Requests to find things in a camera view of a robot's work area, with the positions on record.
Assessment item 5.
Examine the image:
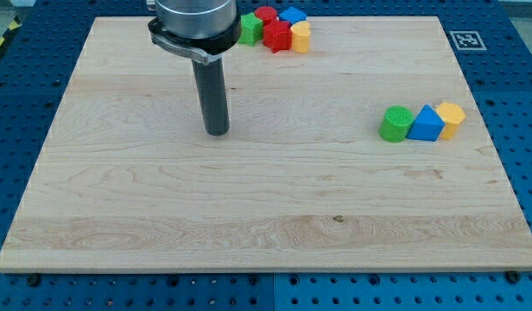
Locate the red cylinder block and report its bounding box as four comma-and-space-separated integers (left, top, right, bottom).
254, 6, 278, 26

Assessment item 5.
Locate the yellow hexagon block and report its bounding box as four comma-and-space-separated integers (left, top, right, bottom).
435, 102, 466, 140

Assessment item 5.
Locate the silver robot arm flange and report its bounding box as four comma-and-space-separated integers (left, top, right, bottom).
147, 0, 242, 66

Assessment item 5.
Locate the green cylinder block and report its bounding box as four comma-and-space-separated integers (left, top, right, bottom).
378, 105, 415, 143

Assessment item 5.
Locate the blue cube block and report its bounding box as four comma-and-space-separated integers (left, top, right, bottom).
278, 7, 307, 25

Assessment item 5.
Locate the blue triangle block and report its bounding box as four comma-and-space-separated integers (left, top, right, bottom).
407, 105, 445, 142

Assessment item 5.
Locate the white fiducial marker tag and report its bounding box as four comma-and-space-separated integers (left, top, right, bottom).
450, 30, 486, 51

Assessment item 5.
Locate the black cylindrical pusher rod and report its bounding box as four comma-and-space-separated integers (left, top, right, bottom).
192, 59, 230, 136

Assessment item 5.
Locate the green star block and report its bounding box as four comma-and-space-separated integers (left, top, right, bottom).
237, 12, 263, 47

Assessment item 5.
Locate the yellow black hazard tape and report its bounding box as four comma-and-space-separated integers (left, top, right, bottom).
0, 16, 22, 58

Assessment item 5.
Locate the red star block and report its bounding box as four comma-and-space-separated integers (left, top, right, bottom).
263, 20, 292, 53

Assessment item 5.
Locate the yellow heart block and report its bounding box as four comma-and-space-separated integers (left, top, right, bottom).
290, 21, 311, 54

